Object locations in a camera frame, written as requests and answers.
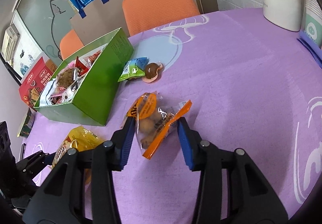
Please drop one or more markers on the orange chair left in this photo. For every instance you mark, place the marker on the orange chair left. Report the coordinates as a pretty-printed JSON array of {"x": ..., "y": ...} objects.
[{"x": 70, "y": 44}]

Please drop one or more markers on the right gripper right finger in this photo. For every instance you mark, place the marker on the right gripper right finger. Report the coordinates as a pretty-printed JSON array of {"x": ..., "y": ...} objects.
[{"x": 232, "y": 189}]

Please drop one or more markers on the white foil snack packet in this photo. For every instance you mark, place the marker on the white foil snack packet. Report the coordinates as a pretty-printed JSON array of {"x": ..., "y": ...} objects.
[{"x": 47, "y": 93}]

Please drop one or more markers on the white air conditioner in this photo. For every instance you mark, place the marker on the white air conditioner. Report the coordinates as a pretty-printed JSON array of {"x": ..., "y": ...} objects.
[{"x": 10, "y": 42}]

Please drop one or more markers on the black smartphone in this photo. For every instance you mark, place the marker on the black smartphone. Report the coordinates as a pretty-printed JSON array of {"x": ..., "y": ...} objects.
[{"x": 22, "y": 151}]

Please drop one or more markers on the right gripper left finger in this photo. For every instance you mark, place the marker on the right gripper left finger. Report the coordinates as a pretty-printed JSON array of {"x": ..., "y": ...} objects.
[{"x": 60, "y": 199}]

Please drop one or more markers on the instant noodle bowl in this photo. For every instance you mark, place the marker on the instant noodle bowl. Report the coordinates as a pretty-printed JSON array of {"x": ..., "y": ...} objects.
[{"x": 26, "y": 124}]

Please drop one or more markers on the purple tablecloth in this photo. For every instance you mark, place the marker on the purple tablecloth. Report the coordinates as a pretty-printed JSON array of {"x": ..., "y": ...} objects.
[{"x": 252, "y": 85}]

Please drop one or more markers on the red white small packet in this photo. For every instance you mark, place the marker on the red white small packet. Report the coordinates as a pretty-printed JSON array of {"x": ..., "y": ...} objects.
[{"x": 80, "y": 68}]

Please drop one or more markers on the orange chair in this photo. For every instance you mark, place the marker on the orange chair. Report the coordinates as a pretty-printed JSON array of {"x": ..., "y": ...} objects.
[
  {"x": 70, "y": 44},
  {"x": 143, "y": 15}
]

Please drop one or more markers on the black frame whiteboard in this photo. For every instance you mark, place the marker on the black frame whiteboard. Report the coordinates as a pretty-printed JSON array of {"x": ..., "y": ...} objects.
[{"x": 11, "y": 71}]

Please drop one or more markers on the chocolate ball candy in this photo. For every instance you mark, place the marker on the chocolate ball candy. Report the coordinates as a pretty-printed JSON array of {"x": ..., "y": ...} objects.
[{"x": 152, "y": 71}]

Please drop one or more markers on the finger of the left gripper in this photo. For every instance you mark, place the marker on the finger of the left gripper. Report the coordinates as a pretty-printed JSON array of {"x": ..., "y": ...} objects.
[{"x": 35, "y": 162}]

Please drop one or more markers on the yellow snack bag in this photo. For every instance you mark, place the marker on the yellow snack bag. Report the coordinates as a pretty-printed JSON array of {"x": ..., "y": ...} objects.
[{"x": 78, "y": 138}]

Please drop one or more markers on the red chinese text snack bag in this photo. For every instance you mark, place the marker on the red chinese text snack bag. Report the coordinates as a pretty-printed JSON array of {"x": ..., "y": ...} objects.
[{"x": 89, "y": 60}]

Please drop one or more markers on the brown cardboard sheet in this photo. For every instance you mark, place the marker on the brown cardboard sheet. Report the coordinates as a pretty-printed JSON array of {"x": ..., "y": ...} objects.
[{"x": 100, "y": 19}]

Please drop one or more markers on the pink snack packet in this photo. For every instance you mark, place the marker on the pink snack packet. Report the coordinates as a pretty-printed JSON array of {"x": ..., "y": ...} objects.
[{"x": 66, "y": 80}]

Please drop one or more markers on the red cracker box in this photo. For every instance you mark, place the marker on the red cracker box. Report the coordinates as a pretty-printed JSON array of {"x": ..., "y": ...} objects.
[{"x": 35, "y": 80}]

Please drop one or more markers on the small green candy packet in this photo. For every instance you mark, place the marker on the small green candy packet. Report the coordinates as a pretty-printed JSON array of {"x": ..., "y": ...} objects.
[{"x": 134, "y": 69}]

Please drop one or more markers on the orange chair right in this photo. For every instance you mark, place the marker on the orange chair right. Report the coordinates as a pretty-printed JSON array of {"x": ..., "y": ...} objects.
[{"x": 143, "y": 15}]

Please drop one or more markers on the orange nut snack packet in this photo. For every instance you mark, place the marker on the orange nut snack packet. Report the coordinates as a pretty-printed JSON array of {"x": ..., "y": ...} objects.
[{"x": 155, "y": 117}]

